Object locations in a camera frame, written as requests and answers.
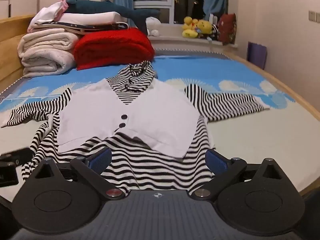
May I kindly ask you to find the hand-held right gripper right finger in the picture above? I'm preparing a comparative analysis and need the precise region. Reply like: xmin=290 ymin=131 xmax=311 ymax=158
xmin=191 ymin=149 xmax=285 ymax=200

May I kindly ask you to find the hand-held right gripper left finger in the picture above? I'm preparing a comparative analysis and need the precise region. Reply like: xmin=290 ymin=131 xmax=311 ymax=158
xmin=32 ymin=147 xmax=127 ymax=200

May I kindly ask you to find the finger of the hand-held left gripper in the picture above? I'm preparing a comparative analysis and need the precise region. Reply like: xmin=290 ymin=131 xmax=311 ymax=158
xmin=0 ymin=164 xmax=18 ymax=188
xmin=0 ymin=148 xmax=33 ymax=167

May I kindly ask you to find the striped shirt with white vest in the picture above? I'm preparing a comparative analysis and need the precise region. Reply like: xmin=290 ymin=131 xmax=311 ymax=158
xmin=1 ymin=60 xmax=272 ymax=197

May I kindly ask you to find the blue patterned bed sheet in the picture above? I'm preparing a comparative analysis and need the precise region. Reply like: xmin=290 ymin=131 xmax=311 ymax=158
xmin=0 ymin=47 xmax=320 ymax=198

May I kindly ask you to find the white rolled quilt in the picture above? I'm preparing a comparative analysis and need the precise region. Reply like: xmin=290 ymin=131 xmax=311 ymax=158
xmin=17 ymin=29 xmax=80 ymax=78

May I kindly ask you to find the red folded blanket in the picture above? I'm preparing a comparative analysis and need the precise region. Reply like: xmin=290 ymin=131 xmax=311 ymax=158
xmin=73 ymin=27 xmax=156 ymax=71

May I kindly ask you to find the purple box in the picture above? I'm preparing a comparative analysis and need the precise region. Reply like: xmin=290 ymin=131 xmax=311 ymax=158
xmin=247 ymin=42 xmax=268 ymax=70

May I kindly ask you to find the striped plush toy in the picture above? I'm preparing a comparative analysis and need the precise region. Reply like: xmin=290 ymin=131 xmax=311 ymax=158
xmin=207 ymin=24 xmax=221 ymax=41

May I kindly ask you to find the dark red cushion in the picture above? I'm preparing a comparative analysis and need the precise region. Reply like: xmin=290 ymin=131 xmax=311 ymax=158
xmin=217 ymin=13 xmax=237 ymax=46

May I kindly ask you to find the yellow plush toy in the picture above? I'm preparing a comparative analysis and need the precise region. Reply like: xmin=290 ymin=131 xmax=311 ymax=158
xmin=182 ymin=16 xmax=200 ymax=38
xmin=197 ymin=19 xmax=213 ymax=39

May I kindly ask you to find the white folded sheet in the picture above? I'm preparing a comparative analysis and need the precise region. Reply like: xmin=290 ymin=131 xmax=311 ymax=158
xmin=59 ymin=11 xmax=123 ymax=28

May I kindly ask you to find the white plush toy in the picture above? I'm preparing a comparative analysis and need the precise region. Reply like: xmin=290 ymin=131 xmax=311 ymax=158
xmin=146 ymin=17 xmax=160 ymax=37

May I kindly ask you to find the white and pink cloth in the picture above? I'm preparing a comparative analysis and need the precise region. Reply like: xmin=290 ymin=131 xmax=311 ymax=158
xmin=27 ymin=0 xmax=69 ymax=30

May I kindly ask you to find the teal shark plush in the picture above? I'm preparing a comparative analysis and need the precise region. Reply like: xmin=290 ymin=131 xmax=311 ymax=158
xmin=64 ymin=0 xmax=160 ymax=34

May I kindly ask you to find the white framed window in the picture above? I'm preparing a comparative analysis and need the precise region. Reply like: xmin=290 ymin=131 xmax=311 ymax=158
xmin=132 ymin=0 xmax=208 ymax=25

